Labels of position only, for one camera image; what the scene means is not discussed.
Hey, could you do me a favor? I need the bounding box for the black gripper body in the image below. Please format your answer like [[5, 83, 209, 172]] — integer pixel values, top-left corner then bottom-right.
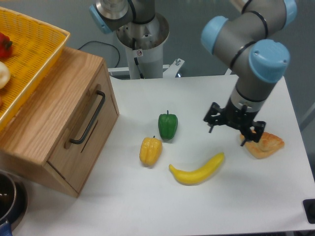
[[223, 99, 258, 130]]

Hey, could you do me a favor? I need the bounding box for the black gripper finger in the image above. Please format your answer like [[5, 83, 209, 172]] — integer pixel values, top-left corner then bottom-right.
[[203, 102, 225, 133], [240, 121, 266, 147]]

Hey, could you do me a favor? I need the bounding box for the wooden top drawer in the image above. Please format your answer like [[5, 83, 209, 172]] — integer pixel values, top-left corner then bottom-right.
[[48, 65, 119, 197]]

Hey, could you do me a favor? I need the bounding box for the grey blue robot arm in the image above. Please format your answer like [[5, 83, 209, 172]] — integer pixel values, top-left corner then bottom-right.
[[89, 0, 297, 143]]

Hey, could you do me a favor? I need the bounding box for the wooden drawer cabinet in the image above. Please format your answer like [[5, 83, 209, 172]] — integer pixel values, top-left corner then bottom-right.
[[0, 48, 108, 192]]

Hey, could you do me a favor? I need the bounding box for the toy bread pastry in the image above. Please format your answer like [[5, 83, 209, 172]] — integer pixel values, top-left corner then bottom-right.
[[245, 132, 285, 159]]

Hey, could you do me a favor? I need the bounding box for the green toy bell pepper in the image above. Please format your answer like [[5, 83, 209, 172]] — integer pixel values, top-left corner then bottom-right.
[[158, 110, 178, 140]]

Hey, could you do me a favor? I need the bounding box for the yellow toy banana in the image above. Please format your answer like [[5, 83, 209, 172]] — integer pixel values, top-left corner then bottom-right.
[[169, 152, 225, 185]]

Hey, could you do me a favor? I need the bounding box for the yellow toy bell pepper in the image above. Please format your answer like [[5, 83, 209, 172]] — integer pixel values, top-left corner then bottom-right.
[[139, 136, 162, 166]]

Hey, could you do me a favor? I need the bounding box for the black corner object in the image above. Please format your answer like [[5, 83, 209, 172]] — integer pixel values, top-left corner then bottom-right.
[[303, 199, 315, 224]]

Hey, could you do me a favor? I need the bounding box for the yellow plastic basket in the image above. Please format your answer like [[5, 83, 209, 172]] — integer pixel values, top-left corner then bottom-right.
[[0, 7, 70, 129]]

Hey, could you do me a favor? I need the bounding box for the white toy vegetable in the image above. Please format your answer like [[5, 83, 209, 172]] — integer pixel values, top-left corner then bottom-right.
[[0, 62, 11, 89]]

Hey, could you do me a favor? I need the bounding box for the dark metal pot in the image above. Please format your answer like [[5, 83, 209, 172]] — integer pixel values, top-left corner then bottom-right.
[[0, 171, 28, 236]]

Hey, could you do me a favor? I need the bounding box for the red toy pepper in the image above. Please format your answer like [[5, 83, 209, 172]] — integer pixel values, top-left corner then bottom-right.
[[0, 32, 13, 58]]

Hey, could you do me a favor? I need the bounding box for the black cable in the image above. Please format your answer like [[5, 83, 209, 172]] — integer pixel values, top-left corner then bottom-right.
[[77, 40, 121, 69]]

